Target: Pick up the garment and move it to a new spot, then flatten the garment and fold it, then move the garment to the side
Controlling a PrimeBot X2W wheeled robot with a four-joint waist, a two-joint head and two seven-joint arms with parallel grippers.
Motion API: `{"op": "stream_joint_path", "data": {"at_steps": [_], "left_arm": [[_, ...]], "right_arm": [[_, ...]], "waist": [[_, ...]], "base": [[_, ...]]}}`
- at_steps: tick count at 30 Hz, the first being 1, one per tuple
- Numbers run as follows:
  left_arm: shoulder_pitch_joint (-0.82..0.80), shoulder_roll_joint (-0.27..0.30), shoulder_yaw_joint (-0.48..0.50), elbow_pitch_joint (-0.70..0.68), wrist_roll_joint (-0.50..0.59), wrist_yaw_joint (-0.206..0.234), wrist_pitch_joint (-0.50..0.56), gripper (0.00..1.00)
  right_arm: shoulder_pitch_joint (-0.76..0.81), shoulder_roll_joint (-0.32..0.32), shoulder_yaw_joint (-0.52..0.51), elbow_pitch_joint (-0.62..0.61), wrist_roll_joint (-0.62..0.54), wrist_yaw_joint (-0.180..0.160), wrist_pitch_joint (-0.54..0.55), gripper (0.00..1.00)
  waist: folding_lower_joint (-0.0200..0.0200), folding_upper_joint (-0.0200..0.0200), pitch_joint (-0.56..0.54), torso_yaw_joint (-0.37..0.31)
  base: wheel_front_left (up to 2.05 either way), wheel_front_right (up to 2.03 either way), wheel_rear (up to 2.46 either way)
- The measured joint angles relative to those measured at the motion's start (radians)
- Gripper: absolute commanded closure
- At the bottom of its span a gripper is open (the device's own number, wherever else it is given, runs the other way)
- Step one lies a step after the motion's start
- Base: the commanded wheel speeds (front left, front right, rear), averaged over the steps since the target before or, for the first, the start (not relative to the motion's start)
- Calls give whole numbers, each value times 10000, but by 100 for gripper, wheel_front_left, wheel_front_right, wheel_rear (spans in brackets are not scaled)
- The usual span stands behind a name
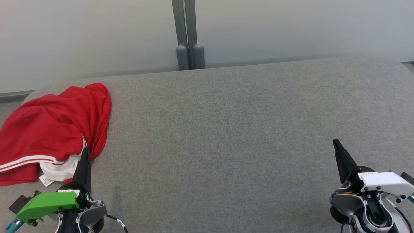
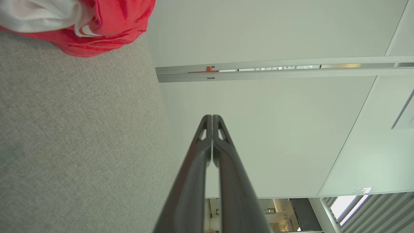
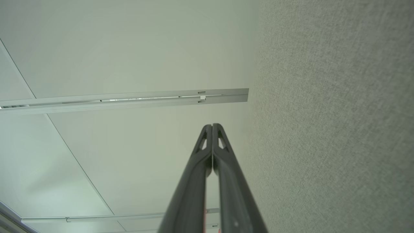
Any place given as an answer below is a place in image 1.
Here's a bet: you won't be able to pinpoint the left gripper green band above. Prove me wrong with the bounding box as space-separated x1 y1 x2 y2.
16 148 93 233

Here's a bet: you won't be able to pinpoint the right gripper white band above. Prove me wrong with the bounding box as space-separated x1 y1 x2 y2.
333 139 414 196

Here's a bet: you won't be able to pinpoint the red jersey white stripes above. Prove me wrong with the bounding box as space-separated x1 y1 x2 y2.
0 83 112 187

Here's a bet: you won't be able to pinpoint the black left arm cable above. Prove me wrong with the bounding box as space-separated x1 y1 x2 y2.
106 214 129 233

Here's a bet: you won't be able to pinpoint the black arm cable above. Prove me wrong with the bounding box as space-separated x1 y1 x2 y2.
106 214 129 233
393 205 414 233

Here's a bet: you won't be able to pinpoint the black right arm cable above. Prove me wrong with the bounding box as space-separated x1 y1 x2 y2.
393 205 414 233

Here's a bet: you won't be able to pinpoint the grey floor rail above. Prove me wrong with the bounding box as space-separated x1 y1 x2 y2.
0 90 35 103

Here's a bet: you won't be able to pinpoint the grey partition post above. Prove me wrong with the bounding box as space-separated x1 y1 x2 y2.
184 0 206 70
171 0 189 71

